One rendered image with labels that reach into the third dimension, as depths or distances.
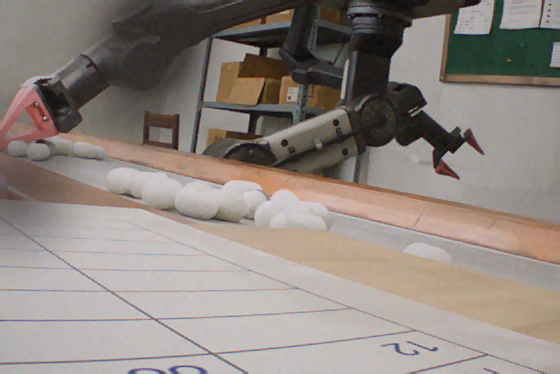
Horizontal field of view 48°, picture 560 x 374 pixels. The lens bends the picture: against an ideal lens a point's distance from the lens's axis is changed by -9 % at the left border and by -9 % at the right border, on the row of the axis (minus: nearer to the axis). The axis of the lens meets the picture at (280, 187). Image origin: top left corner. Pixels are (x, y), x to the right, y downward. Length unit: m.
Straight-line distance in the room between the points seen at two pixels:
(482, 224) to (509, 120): 2.38
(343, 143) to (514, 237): 0.86
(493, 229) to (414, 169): 2.73
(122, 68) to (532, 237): 0.49
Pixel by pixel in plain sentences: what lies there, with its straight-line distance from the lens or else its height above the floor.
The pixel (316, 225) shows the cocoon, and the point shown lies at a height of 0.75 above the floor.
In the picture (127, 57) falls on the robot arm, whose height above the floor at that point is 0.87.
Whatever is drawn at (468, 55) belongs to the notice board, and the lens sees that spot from 3.08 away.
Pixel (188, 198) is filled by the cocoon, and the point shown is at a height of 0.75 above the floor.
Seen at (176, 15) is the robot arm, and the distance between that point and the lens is 0.85.
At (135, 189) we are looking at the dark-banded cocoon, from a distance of 0.50.
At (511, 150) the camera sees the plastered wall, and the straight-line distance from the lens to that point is 2.87.
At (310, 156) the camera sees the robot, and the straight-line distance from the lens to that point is 1.30.
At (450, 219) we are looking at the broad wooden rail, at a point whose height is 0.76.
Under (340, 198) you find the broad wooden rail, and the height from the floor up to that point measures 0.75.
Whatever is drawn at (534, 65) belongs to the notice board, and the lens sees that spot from 2.84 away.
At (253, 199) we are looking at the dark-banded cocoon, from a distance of 0.46.
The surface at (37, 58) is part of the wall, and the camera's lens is 5.48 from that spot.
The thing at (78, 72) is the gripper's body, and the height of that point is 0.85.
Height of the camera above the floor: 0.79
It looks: 3 degrees down
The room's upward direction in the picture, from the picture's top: 8 degrees clockwise
